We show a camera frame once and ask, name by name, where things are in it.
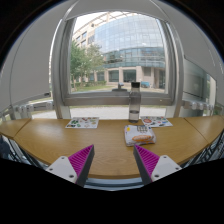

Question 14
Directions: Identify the grey window handle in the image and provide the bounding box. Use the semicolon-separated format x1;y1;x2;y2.
112;82;128;92

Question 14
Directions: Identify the clear grey bottle black lid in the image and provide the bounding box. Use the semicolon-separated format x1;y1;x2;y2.
128;81;142;124

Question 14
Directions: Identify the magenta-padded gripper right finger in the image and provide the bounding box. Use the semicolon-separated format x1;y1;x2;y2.
133;144;183;186

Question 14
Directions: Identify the large colourful sticker sheet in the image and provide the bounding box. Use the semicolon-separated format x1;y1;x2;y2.
139;115;174;128

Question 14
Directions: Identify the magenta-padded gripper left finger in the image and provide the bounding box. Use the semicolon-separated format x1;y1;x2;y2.
45;144;96;188

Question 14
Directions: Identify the grey-framed window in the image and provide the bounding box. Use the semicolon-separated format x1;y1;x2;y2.
49;9;186;120

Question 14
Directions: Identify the small colourful sticker sheet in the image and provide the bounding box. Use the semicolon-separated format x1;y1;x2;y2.
65;116;100;130

